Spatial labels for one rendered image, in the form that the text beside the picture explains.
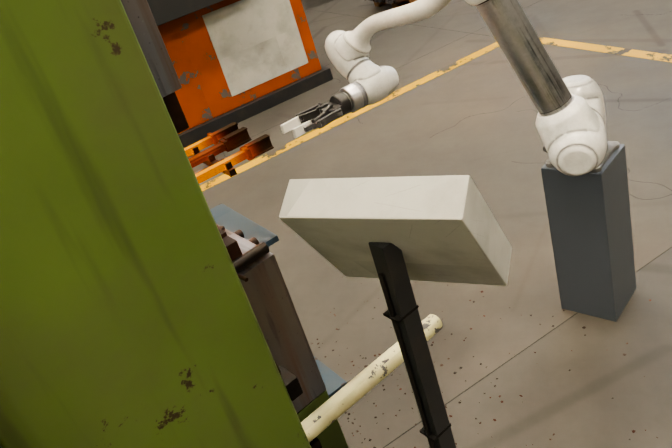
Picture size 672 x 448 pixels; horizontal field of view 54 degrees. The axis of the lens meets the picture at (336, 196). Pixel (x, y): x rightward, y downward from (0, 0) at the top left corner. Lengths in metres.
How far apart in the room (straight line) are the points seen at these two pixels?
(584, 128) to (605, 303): 0.77
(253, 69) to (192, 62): 0.49
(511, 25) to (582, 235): 0.82
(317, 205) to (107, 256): 0.35
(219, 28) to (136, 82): 4.18
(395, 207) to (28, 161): 0.55
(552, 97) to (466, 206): 0.96
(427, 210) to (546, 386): 1.38
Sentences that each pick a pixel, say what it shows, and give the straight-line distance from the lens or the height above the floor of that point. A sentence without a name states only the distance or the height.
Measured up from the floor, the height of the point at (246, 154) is 0.96.
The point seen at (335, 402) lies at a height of 0.64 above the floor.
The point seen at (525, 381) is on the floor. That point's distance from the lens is 2.38.
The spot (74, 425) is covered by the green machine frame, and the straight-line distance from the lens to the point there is 1.17.
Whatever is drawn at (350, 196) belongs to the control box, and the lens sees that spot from 1.13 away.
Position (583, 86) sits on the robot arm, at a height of 0.87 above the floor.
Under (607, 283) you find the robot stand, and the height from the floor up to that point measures 0.17.
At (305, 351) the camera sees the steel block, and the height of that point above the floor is 0.62.
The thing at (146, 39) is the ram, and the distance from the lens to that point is 1.33.
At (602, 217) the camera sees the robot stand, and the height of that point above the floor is 0.44.
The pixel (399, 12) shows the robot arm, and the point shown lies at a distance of 2.16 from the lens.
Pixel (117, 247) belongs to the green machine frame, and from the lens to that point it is 1.07.
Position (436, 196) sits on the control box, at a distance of 1.06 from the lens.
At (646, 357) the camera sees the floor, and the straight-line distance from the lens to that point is 2.44.
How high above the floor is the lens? 1.71
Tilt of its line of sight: 27 degrees down
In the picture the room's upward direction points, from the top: 18 degrees counter-clockwise
